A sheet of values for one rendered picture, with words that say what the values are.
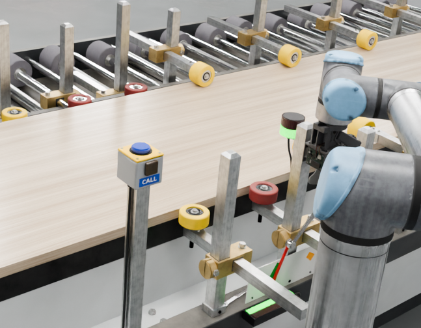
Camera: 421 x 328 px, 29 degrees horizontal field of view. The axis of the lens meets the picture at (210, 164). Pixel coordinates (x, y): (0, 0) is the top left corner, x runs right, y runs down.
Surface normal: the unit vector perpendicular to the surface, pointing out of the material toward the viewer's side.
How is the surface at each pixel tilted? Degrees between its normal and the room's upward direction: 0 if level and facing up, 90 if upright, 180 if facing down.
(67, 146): 0
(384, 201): 82
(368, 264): 87
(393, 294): 90
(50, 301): 90
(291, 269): 90
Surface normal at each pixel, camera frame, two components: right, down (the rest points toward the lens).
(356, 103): -0.19, 0.43
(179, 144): 0.09, -0.89
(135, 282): 0.64, 0.40
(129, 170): -0.76, 0.23
